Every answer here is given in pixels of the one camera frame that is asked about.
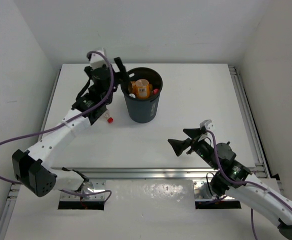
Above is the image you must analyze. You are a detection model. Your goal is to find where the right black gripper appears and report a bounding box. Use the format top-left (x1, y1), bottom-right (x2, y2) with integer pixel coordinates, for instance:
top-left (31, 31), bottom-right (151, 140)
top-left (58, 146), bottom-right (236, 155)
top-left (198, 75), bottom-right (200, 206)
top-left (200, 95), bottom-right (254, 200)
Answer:
top-left (167, 128), bottom-right (218, 170)

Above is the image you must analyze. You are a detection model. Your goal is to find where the orange bottle brown cap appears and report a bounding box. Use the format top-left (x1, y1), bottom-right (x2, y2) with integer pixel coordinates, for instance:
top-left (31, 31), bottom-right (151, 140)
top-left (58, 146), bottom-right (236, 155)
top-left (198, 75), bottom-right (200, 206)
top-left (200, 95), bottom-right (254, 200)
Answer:
top-left (128, 81), bottom-right (137, 94)

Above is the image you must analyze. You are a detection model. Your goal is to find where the orange bottle barcode label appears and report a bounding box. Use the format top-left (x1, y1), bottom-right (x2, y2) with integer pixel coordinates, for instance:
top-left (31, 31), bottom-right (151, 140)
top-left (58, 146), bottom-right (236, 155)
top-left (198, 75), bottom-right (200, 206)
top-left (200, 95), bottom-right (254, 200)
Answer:
top-left (135, 79), bottom-right (150, 100)

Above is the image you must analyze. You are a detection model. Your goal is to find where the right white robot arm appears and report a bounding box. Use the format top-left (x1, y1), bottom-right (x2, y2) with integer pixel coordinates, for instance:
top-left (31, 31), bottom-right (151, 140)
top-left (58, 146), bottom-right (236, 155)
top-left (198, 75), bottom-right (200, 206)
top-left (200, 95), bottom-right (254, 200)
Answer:
top-left (168, 126), bottom-right (292, 240)

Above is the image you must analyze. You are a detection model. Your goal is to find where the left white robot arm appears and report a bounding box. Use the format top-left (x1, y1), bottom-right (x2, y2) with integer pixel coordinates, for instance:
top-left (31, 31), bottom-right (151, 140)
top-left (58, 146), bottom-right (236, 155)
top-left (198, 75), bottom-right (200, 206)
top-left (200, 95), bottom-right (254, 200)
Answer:
top-left (12, 55), bottom-right (129, 197)

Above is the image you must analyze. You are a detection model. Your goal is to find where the black plastic waste bin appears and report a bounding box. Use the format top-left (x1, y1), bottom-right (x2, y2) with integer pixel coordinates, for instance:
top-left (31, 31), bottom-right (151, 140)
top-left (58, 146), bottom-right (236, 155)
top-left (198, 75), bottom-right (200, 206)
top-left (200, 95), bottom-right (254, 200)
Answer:
top-left (120, 67), bottom-right (163, 124)

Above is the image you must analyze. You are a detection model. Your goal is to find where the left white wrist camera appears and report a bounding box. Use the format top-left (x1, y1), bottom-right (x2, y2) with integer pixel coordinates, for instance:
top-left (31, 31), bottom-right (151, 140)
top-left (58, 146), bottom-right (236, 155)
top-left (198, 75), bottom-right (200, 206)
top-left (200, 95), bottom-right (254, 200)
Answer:
top-left (86, 47), bottom-right (106, 70)

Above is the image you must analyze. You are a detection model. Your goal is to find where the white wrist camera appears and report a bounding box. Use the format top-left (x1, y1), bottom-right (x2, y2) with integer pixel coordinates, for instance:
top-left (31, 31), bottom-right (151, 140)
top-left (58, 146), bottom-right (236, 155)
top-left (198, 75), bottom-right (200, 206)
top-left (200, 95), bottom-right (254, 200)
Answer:
top-left (200, 119), bottom-right (215, 140)
top-left (86, 47), bottom-right (106, 70)

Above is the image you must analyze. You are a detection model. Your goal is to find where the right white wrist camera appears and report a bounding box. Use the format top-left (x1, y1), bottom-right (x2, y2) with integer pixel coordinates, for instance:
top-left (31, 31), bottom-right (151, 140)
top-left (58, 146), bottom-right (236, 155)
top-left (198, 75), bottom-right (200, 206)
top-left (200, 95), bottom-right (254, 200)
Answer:
top-left (200, 119), bottom-right (215, 140)

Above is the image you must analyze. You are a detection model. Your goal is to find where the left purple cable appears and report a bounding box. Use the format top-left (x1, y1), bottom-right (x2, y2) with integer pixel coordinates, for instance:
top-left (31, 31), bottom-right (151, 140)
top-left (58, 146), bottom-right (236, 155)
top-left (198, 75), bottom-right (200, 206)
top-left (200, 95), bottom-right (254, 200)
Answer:
top-left (0, 51), bottom-right (115, 208)

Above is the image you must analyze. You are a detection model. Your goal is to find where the purple cable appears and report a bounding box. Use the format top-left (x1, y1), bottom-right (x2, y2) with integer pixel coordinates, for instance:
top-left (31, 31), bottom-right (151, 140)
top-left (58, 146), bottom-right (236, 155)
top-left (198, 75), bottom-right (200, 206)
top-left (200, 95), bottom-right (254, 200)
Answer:
top-left (0, 51), bottom-right (115, 208)
top-left (205, 129), bottom-right (292, 240)

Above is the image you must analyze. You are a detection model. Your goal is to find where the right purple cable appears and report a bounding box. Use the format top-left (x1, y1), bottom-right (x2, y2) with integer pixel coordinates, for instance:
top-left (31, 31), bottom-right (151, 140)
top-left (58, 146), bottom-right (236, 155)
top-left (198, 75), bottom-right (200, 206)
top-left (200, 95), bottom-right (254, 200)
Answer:
top-left (205, 129), bottom-right (292, 240)

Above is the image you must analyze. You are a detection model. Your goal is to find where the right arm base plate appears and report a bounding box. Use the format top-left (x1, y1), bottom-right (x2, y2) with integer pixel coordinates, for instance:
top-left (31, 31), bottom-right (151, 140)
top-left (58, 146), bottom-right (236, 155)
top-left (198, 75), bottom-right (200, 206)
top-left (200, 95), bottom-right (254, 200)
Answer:
top-left (193, 178), bottom-right (241, 210)

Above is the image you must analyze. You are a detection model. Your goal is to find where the aluminium frame rail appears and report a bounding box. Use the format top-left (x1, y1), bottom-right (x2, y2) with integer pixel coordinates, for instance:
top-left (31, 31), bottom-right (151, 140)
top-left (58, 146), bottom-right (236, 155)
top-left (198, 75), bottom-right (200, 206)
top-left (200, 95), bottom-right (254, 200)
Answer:
top-left (0, 63), bottom-right (282, 240)

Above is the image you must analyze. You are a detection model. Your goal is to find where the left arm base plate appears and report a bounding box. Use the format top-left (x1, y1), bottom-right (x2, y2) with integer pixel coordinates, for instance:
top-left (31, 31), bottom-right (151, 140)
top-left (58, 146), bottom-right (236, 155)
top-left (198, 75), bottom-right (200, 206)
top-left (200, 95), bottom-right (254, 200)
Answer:
top-left (58, 181), bottom-right (108, 211)

